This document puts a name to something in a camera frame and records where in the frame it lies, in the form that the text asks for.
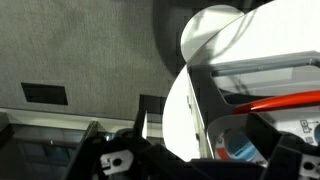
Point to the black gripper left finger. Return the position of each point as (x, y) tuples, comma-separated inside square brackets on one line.
[(100, 146)]

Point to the grey toy kitchen stove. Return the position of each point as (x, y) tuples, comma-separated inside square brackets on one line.
[(206, 96)]

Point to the round white table base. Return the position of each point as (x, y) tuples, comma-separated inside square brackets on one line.
[(206, 30)]

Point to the dark glass partition panel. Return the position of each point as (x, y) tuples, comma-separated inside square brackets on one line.
[(36, 150)]

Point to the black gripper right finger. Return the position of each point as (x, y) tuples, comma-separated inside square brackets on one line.
[(286, 156)]

